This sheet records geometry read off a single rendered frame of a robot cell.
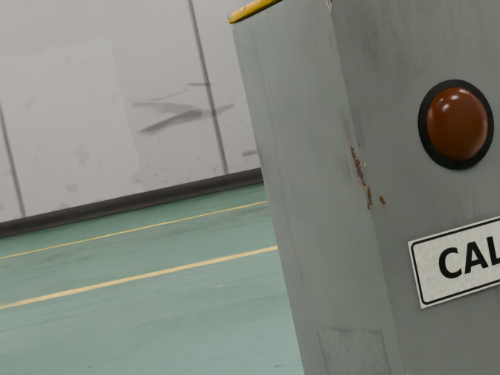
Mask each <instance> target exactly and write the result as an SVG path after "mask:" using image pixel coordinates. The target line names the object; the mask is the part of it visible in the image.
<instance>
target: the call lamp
mask: <svg viewBox="0 0 500 375"><path fill-rule="evenodd" d="M427 130H428V134H429V138H430V140H431V142H432V144H433V146H434V147H435V149H436V150H437V151H438V152H439V153H440V154H441V155H442V156H444V157H445V158H447V159H449V160H452V161H467V160H470V159H471V158H473V157H475V156H476V155H478V154H479V153H480V152H481V150H482V148H483V147H484V145H485V143H486V140H487V136H488V132H489V121H488V116H487V111H486V109H485V107H484V104H483V103H482V102H481V100H480V99H479V98H478V97H477V96H476V95H475V94H474V93H473V92H471V91H470V90H468V89H465V88H462V87H450V88H447V89H444V90H443V91H441V92H440V93H439V94H438V95H437V96H436V97H435V98H434V100H433V101H432V103H431V105H430V107H429V111H428V115H427Z"/></svg>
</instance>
